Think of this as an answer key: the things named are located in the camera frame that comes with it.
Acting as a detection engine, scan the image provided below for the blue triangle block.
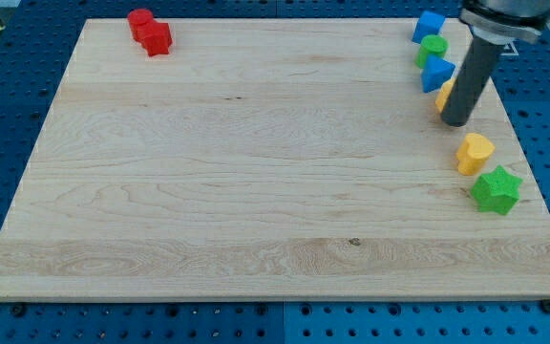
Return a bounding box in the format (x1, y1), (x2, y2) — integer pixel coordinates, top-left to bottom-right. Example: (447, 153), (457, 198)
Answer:
(421, 54), (455, 93)

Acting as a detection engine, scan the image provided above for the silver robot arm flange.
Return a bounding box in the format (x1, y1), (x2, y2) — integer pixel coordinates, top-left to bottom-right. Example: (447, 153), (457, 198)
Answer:
(459, 0), (550, 45)

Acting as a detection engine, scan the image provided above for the blue cube block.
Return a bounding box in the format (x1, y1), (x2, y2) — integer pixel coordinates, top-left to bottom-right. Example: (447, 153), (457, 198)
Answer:
(412, 11), (446, 44)

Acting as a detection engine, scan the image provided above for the light wooden board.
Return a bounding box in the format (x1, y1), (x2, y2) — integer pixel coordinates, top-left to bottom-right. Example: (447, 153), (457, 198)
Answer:
(0, 19), (550, 303)

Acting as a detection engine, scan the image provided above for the red pentagon block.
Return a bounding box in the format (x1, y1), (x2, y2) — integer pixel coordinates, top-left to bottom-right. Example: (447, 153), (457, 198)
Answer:
(137, 21), (173, 56)

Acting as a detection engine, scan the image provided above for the yellow block behind rod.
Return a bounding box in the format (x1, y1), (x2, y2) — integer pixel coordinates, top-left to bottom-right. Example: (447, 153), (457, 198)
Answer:
(435, 77), (455, 113)

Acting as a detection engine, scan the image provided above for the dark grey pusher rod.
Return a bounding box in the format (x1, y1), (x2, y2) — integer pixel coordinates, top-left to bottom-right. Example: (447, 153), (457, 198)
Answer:
(440, 29), (503, 127)

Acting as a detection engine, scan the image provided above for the yellow heart block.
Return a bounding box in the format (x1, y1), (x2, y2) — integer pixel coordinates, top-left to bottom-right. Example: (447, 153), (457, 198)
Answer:
(455, 133), (496, 176)

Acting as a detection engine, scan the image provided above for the green cylinder block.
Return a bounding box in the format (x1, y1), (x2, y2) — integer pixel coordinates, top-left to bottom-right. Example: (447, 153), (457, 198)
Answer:
(414, 34), (449, 69)

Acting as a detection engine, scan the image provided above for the red cylinder block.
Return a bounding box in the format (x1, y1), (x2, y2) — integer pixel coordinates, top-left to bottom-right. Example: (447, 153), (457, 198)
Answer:
(127, 9), (154, 42)

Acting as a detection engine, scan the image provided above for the green star block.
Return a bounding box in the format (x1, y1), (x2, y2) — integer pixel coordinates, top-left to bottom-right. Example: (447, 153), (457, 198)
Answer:
(471, 165), (523, 216)

